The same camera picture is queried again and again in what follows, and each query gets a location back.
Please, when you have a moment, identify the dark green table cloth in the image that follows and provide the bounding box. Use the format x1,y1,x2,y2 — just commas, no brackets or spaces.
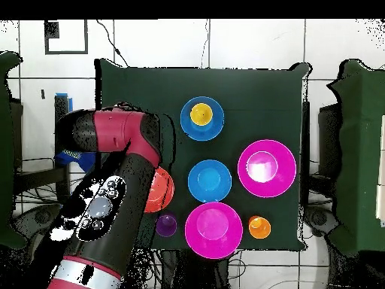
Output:
94,58,312,252

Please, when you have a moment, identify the black metal stand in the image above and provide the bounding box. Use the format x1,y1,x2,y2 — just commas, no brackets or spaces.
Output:
13,94,73,204
300,100,311,208

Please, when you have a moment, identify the yellow plastic cup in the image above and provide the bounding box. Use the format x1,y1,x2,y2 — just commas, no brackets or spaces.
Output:
189,102,214,126

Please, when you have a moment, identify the black tape square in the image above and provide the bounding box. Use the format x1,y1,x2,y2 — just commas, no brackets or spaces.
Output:
44,19,89,56

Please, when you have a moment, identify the pink plastic bowl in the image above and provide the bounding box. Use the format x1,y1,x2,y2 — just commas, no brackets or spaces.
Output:
184,201,244,260
237,138,298,199

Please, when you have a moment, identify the green-covered side table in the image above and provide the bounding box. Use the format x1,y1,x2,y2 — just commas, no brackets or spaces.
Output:
0,50,28,249
327,58,385,257

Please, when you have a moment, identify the purple plastic cup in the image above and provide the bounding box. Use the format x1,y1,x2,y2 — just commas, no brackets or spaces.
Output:
155,213,177,238

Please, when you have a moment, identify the tangle of floor cables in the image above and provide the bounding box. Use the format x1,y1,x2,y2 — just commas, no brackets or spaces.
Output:
14,156,97,211

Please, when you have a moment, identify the orange plastic cup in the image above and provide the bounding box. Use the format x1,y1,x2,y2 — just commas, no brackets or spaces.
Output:
248,215,272,240

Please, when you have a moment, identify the red-orange plastic bowl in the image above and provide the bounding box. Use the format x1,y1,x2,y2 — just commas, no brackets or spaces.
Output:
144,166,175,214

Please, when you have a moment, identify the thin black cable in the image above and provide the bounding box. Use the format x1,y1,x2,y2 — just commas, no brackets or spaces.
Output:
95,19,131,68

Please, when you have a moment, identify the blue plastic bowl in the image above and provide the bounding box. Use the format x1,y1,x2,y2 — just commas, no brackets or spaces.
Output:
187,159,233,203
180,96,226,141

